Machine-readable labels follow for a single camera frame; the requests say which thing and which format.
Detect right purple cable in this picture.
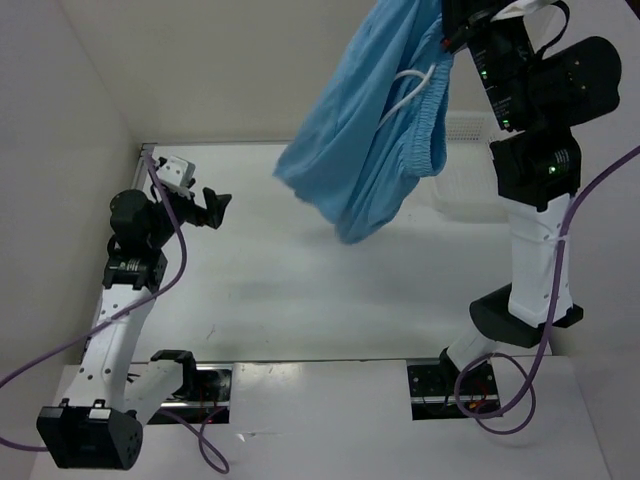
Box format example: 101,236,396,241
453,144,640,441

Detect white plastic basket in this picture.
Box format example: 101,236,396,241
433,111,506,223

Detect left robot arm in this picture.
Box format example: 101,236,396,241
36,188,232,471

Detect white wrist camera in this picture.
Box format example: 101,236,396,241
491,0,554,22
157,155,196,197

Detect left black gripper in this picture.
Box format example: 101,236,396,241
147,177,231,249

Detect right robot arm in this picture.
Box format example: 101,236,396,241
438,1,622,393

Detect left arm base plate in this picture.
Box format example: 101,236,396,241
160,363,233,425

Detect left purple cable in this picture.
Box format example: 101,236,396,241
0,149,231,475

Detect light blue shorts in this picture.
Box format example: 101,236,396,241
273,1,453,244

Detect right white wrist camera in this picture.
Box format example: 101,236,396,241
491,0,554,22

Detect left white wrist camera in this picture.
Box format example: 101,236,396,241
157,155,196,197

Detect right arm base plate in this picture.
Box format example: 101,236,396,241
407,359,501,421

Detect purple cable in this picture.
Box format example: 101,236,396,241
0,149,231,475
453,144,640,441

